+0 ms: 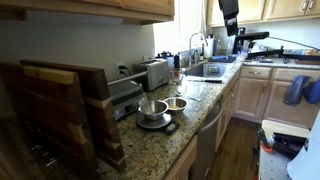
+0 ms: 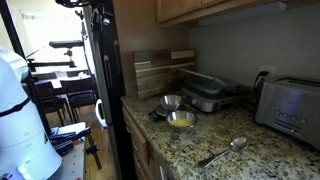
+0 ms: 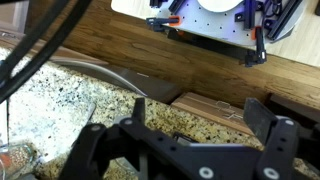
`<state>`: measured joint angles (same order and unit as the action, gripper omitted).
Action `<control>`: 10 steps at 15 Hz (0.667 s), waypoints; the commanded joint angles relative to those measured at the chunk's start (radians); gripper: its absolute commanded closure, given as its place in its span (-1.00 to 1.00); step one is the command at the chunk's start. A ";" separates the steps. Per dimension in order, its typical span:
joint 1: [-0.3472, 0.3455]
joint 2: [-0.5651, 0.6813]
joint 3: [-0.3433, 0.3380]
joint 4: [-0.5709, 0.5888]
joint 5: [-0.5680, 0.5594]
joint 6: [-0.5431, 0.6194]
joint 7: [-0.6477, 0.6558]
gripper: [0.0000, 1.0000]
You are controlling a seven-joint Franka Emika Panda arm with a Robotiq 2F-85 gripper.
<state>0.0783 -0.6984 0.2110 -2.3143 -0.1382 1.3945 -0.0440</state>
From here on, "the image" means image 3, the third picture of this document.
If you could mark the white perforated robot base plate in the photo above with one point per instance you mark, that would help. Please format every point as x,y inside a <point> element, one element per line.
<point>236,28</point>

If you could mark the glass jar with grains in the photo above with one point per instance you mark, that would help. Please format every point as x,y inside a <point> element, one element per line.
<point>16,160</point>

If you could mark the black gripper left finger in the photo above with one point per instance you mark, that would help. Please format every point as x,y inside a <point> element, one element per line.
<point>97,145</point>

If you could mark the wooden cabinet drawer front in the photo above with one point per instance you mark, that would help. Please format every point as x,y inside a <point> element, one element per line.
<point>218,111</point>

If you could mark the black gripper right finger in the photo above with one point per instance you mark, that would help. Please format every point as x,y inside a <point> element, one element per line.
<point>279,137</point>

